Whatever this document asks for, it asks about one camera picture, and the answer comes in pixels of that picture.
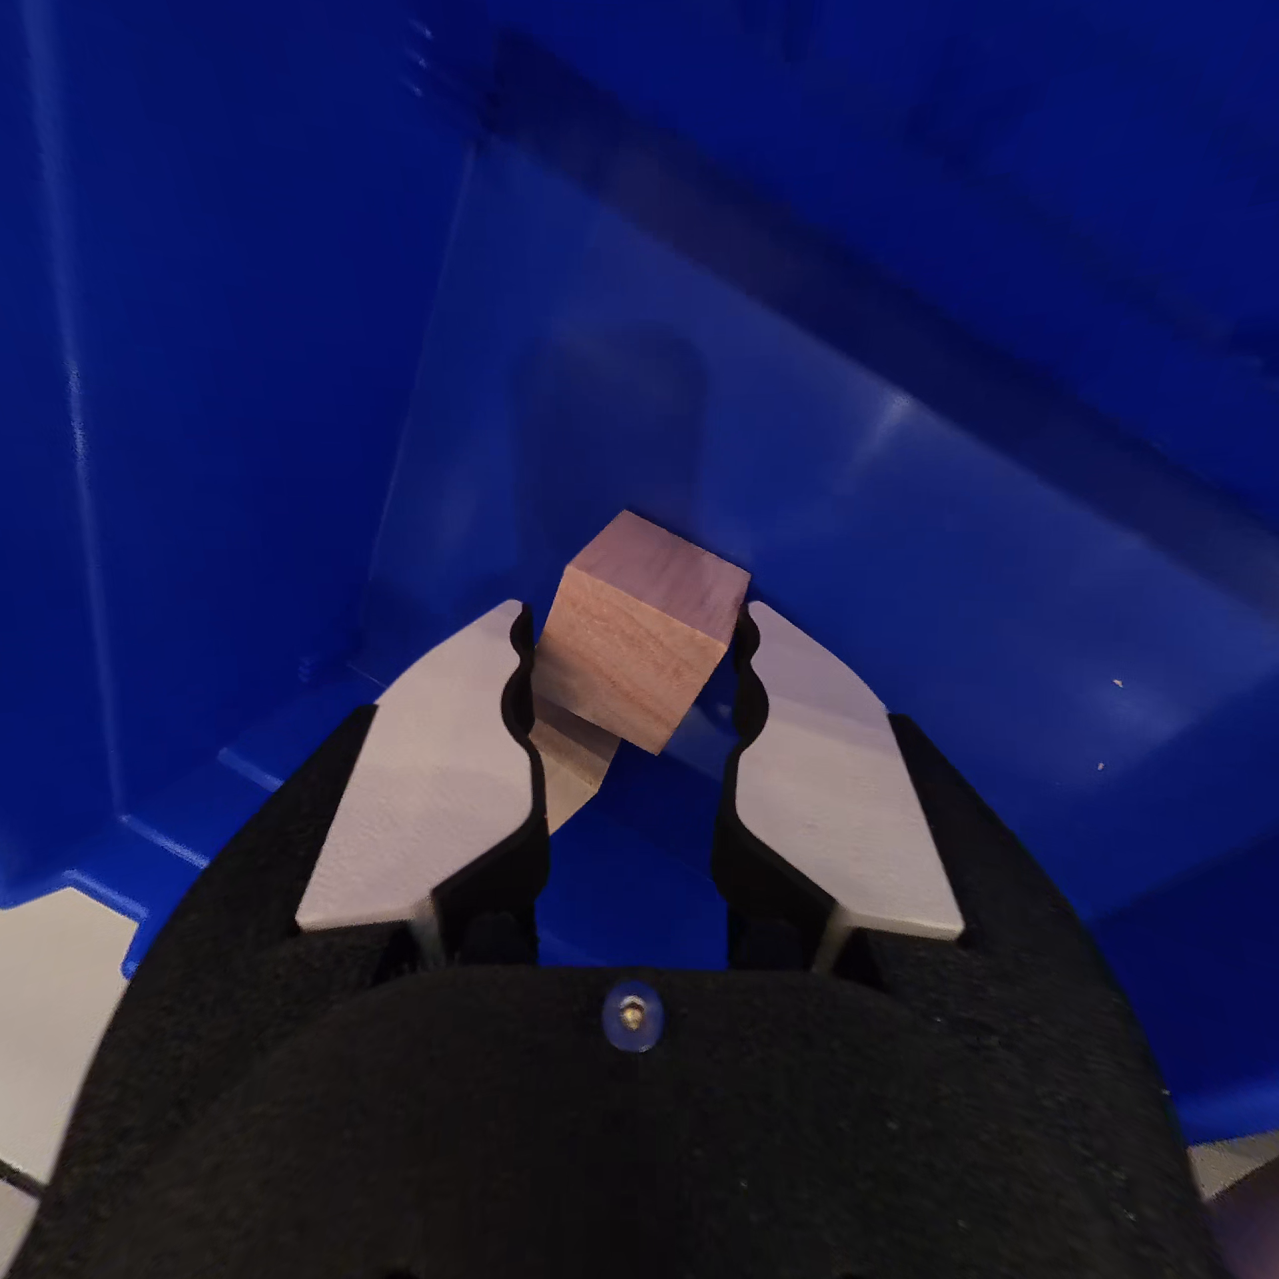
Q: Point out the blue plastic bin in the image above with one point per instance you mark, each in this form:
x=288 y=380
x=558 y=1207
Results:
x=900 y=300

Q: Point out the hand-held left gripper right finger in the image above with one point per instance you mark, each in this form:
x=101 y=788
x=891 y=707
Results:
x=840 y=799

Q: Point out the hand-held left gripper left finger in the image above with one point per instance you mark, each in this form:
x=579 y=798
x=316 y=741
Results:
x=420 y=780

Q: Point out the wooden cube with blue tape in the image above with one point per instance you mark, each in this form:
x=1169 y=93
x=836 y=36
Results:
x=640 y=650

